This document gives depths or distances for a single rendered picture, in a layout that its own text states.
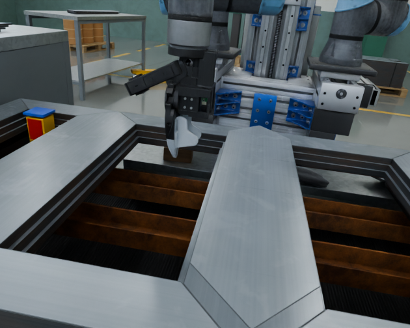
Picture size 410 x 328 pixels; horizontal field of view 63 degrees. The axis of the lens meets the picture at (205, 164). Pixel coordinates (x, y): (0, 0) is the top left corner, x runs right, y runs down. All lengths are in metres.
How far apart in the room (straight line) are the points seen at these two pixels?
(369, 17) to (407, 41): 9.74
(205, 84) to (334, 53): 0.80
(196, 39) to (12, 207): 0.41
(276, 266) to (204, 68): 0.34
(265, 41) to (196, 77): 0.84
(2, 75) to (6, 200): 0.65
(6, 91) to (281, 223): 0.97
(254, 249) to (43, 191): 0.39
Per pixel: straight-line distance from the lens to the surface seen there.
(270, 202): 0.65
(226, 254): 0.51
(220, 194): 0.65
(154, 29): 11.39
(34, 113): 1.03
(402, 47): 11.08
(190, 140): 0.64
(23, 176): 0.73
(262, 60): 1.43
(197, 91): 0.59
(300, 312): 0.46
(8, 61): 1.27
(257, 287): 0.47
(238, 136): 0.95
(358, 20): 1.34
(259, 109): 1.35
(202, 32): 0.59
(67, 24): 8.36
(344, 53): 1.33
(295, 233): 0.58
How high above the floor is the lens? 1.19
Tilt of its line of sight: 25 degrees down
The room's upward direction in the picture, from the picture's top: 5 degrees clockwise
